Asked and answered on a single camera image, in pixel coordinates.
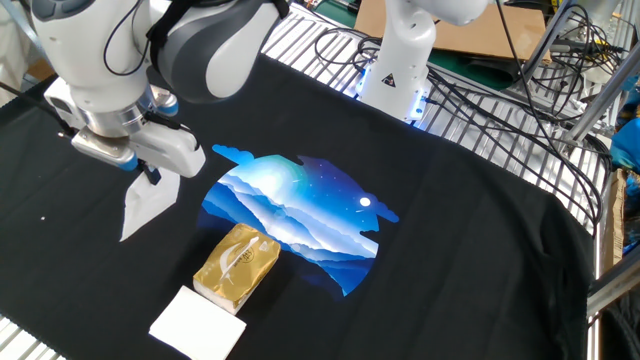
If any aluminium frame bar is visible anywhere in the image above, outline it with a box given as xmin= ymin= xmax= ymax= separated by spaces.
xmin=585 ymin=259 xmax=640 ymax=317

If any black camera cable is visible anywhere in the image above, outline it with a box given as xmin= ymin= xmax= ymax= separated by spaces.
xmin=0 ymin=79 xmax=79 ymax=141

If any brown cardboard piece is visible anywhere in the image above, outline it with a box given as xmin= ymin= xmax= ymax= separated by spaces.
xmin=602 ymin=168 xmax=629 ymax=274

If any white tissue sheet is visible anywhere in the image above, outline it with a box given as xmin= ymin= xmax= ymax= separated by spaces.
xmin=119 ymin=167 xmax=181 ymax=243
xmin=219 ymin=235 xmax=261 ymax=282

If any brown cardboard sheet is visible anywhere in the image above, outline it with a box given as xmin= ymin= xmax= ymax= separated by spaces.
xmin=353 ymin=0 xmax=553 ymax=65

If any aluminium frame post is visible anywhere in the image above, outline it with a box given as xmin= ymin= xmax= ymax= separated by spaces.
xmin=564 ymin=49 xmax=640 ymax=146
xmin=514 ymin=0 xmax=576 ymax=99

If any gold tissue pack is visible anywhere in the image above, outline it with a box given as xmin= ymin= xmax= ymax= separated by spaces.
xmin=192 ymin=222 xmax=282 ymax=316

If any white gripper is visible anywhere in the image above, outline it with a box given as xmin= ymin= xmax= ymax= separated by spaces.
xmin=43 ymin=77 xmax=207 ymax=186

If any folded square white napkin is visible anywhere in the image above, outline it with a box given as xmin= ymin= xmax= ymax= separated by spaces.
xmin=148 ymin=284 xmax=248 ymax=360

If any blue plastic bag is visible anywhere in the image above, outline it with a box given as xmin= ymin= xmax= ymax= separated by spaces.
xmin=609 ymin=74 xmax=640 ymax=175

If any black velcro strap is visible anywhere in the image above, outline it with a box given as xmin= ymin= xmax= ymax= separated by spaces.
xmin=146 ymin=0 xmax=201 ymax=71

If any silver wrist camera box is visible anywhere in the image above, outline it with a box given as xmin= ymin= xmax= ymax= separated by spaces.
xmin=70 ymin=127 xmax=140 ymax=173

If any black cable tangle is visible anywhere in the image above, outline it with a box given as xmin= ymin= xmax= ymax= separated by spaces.
xmin=544 ymin=4 xmax=626 ymax=119

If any black T-shirt with blue print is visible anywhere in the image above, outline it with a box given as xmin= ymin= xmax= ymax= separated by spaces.
xmin=0 ymin=49 xmax=597 ymax=360

